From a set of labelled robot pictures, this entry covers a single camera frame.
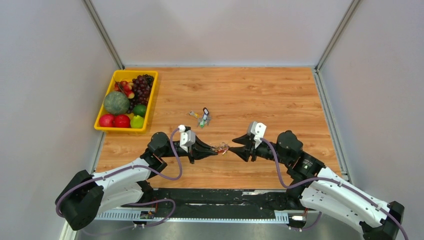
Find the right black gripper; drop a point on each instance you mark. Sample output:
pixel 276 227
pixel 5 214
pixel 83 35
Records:
pixel 243 151

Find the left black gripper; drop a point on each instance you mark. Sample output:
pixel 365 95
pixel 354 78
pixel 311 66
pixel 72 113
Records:
pixel 200 150

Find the red keyring with silver keys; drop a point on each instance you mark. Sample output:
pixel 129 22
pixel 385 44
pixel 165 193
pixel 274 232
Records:
pixel 222 148

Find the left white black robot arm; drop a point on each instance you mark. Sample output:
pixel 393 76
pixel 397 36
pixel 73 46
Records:
pixel 89 194

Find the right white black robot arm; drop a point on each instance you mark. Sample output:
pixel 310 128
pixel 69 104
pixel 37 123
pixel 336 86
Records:
pixel 312 184

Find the green lime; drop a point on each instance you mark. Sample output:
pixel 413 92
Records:
pixel 140 110

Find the red apple right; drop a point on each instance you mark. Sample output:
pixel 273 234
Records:
pixel 122 121

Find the red apple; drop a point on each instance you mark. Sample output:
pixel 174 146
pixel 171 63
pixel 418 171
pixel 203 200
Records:
pixel 106 121
pixel 122 121

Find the yellow plastic fruit tray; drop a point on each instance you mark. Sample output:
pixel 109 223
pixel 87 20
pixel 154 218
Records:
pixel 129 75

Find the dark purple grape bunch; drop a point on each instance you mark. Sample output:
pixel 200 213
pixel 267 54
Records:
pixel 142 88

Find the green round melon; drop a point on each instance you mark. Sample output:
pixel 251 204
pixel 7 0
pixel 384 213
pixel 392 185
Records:
pixel 116 103

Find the red apple left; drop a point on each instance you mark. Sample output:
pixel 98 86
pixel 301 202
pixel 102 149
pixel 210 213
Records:
pixel 106 121

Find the small red apples cluster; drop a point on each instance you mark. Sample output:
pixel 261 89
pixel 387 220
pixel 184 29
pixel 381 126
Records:
pixel 125 87

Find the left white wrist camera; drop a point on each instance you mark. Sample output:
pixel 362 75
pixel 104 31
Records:
pixel 187 137

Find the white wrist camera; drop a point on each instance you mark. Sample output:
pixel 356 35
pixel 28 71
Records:
pixel 187 137
pixel 257 132

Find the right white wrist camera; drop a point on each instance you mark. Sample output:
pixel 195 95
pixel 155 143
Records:
pixel 257 132

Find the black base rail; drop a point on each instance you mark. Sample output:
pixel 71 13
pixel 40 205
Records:
pixel 207 203

